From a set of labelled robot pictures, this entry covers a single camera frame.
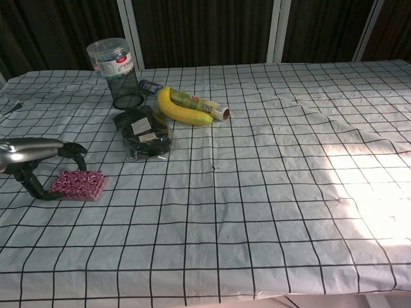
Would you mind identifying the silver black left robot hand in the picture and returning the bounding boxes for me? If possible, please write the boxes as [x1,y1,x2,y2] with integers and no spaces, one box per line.
[0,137,89,201]

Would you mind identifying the black mesh pen holder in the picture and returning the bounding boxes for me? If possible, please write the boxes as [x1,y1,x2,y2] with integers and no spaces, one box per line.
[107,72,144,110]

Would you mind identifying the black items in clear bag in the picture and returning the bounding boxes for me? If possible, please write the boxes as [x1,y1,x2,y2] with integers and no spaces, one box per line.
[112,105,176,163]

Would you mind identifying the clear plastic lidded jar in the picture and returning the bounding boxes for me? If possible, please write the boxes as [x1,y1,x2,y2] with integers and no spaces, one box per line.
[85,37,136,80]

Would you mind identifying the blue white tube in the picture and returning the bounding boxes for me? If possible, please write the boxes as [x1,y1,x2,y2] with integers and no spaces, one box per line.
[137,78,165,98]

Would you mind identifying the yellow banana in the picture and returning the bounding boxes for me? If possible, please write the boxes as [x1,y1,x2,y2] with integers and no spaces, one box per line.
[156,86,214,126]

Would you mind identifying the green cling wrap roll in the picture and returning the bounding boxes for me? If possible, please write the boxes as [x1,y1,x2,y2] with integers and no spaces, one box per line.
[168,87,231,123]

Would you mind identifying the dark brown curtain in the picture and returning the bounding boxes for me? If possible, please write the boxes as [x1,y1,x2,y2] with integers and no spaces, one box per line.
[0,0,411,81]

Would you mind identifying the white black grid tablecloth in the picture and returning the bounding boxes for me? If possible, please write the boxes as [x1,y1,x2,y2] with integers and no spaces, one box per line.
[0,59,411,304]

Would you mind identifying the white frame post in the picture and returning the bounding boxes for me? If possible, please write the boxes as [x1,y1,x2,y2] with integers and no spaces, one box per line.
[265,0,292,64]
[116,0,146,71]
[351,0,385,62]

